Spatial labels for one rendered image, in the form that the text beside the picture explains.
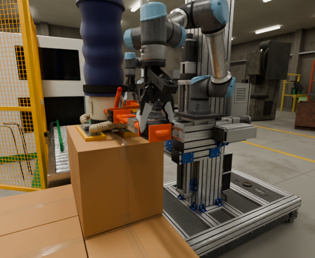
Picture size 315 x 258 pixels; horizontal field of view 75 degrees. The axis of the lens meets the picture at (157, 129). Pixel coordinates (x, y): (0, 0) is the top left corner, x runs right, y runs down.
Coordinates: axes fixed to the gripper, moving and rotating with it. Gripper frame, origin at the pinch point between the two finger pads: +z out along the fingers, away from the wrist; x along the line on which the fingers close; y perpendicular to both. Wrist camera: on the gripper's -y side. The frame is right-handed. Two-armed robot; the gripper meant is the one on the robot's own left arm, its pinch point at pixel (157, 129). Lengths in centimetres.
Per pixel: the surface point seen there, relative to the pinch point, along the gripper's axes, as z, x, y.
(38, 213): 53, 40, 61
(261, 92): 15, -642, 416
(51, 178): 49, 32, 96
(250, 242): 108, -101, 33
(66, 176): 50, 23, 95
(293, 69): -91, -1114, 580
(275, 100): 41, -679, 385
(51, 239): 53, 34, 37
